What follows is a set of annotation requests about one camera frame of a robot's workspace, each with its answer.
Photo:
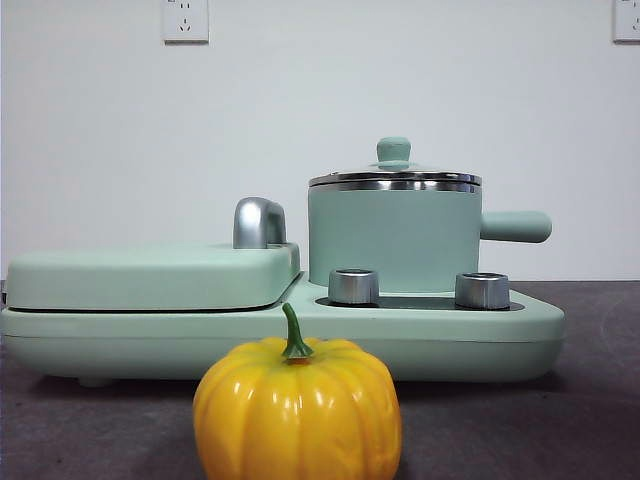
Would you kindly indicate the black control panel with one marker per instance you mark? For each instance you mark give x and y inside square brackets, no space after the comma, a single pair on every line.
[420,302]

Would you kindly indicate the mint green griddle cover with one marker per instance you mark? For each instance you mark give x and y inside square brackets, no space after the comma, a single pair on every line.
[140,277]

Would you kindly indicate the glass lid with green knob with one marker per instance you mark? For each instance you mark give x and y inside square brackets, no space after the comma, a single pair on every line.
[393,150]

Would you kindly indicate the yellow toy pumpkin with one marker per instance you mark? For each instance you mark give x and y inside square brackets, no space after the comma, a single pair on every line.
[295,415]

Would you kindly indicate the white wall socket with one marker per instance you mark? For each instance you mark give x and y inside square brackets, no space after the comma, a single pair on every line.
[185,22]
[627,22]

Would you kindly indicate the mint green breakfast machine base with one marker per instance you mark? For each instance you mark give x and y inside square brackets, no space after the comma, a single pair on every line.
[150,345]

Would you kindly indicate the silver control knob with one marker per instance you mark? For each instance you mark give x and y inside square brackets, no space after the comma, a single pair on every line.
[352,287]
[482,291]

